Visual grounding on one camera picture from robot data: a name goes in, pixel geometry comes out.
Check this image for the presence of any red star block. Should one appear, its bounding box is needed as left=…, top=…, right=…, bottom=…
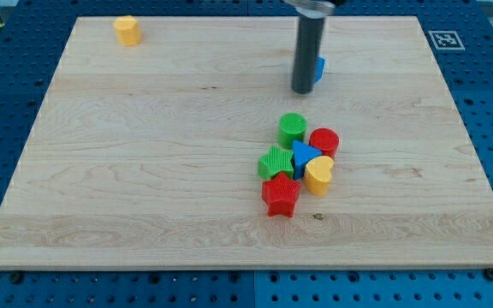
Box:
left=261, top=172, right=301, bottom=217

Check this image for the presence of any white fiducial marker tag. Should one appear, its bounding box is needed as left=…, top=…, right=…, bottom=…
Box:
left=428, top=30, right=465, bottom=50

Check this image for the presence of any green star block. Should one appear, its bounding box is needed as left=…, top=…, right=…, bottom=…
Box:
left=258, top=145, right=294, bottom=181

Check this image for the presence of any green cylinder block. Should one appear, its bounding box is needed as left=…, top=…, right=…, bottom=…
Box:
left=277, top=113, right=307, bottom=149

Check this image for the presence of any wooden board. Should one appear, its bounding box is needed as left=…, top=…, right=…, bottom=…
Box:
left=0, top=16, right=493, bottom=271

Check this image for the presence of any red cylinder block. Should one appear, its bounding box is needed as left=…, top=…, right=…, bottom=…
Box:
left=309, top=127, right=340, bottom=158

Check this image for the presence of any blue triangle block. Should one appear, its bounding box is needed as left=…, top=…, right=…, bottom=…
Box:
left=292, top=140, right=322, bottom=181

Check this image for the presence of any yellow hexagon block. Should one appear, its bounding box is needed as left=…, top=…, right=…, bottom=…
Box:
left=113, top=15, right=142, bottom=46

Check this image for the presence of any blue cube block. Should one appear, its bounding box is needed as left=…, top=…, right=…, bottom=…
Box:
left=314, top=56, right=325, bottom=83

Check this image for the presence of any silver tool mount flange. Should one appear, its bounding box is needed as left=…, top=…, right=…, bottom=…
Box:
left=283, top=0, right=336, bottom=19

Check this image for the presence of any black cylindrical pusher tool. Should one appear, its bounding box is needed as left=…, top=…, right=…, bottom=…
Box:
left=291, top=15, right=325, bottom=94

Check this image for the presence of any yellow heart block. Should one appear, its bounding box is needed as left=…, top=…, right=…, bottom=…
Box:
left=304, top=156, right=334, bottom=197

